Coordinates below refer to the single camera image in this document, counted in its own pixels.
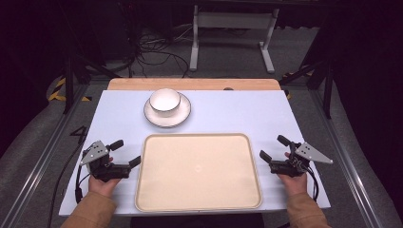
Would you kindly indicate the beige plastic tray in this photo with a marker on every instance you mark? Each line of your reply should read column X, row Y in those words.
column 198, row 172

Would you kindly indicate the aluminium frame rail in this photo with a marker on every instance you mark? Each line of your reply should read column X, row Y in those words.
column 348, row 177
column 41, row 164

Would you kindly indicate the white plate dark rim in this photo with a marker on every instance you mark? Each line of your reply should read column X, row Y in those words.
column 158, row 122

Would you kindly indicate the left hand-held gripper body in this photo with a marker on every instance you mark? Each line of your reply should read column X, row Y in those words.
column 104, row 171

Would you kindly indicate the person's dark clothing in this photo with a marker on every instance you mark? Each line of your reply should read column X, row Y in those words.
column 196, row 221

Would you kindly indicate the white bowl dark rim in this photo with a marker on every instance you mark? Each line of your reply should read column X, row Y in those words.
column 164, row 99

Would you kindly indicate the white metal stand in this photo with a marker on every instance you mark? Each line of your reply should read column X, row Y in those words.
column 234, row 20

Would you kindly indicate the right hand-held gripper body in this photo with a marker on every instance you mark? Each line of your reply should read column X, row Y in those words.
column 290, row 167

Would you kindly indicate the yellow black floor tape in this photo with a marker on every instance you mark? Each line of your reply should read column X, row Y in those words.
column 57, row 95

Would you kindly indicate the black tripod stand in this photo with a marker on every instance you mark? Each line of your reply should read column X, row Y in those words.
column 68, row 88
column 328, row 95

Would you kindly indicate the person's right hand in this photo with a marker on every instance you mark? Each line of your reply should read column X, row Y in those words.
column 296, row 185

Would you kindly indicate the white table mat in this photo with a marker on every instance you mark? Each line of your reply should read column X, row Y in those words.
column 237, row 110

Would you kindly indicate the person's left hand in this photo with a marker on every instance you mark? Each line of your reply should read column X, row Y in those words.
column 103, row 187

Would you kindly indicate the wooden table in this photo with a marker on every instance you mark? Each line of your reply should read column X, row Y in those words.
column 190, row 84

